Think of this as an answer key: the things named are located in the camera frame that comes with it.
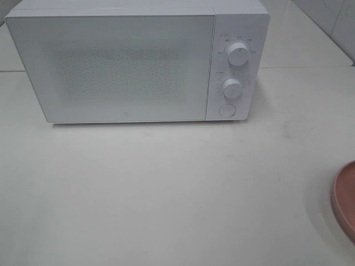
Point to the lower white timer knob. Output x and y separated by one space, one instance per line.
232 88

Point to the pink round plate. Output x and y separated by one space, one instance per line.
342 199

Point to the white microwave door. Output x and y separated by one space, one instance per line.
117 69

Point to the upper white power knob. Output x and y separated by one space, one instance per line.
238 53

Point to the white microwave oven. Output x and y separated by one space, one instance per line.
233 20

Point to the round white door button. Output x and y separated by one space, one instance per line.
227 110

